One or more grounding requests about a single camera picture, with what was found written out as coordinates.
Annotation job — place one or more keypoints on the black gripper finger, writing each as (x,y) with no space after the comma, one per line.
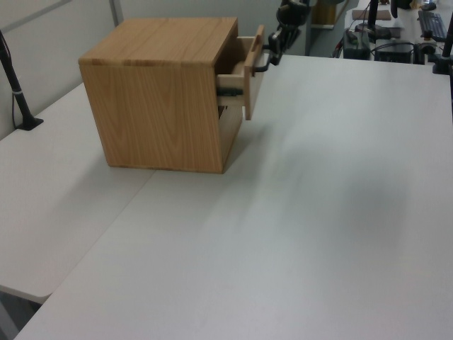
(276,58)
(275,39)

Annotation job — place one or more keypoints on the black Franka gripper body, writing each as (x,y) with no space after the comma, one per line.
(288,33)

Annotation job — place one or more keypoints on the light wooden drawer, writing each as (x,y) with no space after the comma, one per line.
(253,85)

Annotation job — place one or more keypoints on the black electronics box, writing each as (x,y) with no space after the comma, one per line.
(356,44)

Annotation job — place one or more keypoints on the black desk stand round base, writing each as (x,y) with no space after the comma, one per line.
(372,28)

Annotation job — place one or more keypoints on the brown desk pad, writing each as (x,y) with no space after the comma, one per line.
(371,15)

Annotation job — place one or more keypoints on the oak wooden cabinet box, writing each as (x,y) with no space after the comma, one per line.
(155,106)

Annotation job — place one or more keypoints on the black computer mouse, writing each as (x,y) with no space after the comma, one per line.
(429,6)

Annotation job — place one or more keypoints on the black computer keyboard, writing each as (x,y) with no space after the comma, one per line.
(432,23)

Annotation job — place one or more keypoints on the black camera stand with clamp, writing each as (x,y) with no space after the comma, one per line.
(444,53)

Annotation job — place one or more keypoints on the black slanted camera stand pole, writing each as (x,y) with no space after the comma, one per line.
(19,95)

